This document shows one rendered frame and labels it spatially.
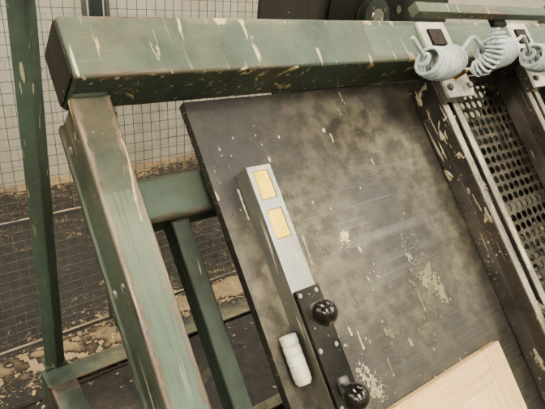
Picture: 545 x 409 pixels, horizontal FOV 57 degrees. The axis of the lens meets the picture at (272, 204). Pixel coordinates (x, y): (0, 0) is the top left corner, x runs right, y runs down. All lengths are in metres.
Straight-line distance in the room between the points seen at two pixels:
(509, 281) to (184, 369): 0.76
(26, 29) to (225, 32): 0.44
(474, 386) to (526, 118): 0.77
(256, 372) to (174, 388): 2.17
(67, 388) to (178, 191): 0.97
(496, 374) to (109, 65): 0.92
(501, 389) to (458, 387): 0.12
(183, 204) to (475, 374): 0.65
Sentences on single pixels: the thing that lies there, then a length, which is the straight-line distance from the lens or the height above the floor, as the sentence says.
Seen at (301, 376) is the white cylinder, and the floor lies 1.36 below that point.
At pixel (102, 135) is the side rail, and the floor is 1.71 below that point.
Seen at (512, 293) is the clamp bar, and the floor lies 1.34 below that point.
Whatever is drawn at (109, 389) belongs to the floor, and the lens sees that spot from 2.84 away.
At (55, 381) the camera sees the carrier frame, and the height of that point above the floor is 0.79.
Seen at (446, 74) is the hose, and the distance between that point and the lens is 1.05.
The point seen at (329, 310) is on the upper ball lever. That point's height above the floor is 1.51.
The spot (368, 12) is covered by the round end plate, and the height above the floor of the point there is 1.86.
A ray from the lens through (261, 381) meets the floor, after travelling 2.82.
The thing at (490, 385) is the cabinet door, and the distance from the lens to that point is 1.14.
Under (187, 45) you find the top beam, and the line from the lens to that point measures 0.84.
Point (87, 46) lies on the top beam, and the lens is 0.78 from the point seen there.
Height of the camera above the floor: 1.91
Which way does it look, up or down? 23 degrees down
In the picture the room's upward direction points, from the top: 3 degrees clockwise
